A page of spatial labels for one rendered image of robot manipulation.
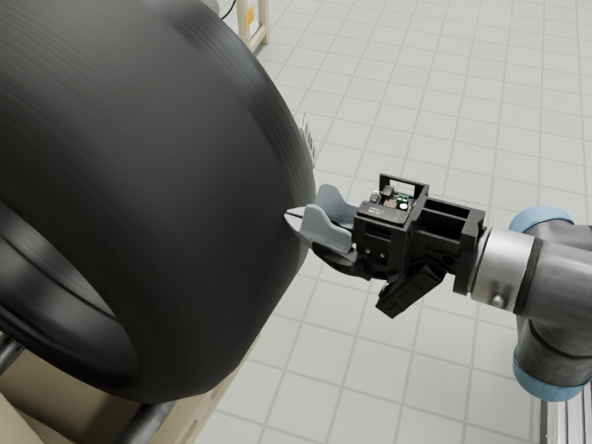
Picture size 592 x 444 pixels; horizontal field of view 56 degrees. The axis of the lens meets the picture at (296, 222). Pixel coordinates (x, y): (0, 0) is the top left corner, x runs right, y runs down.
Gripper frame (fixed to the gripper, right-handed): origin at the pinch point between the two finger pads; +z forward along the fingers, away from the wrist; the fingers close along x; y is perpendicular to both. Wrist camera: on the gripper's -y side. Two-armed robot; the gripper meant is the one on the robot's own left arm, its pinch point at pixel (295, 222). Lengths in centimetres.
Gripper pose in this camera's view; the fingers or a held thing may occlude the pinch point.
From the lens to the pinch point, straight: 62.7
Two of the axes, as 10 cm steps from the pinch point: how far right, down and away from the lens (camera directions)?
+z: -8.9, -2.7, 3.8
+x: -4.5, 6.5, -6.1
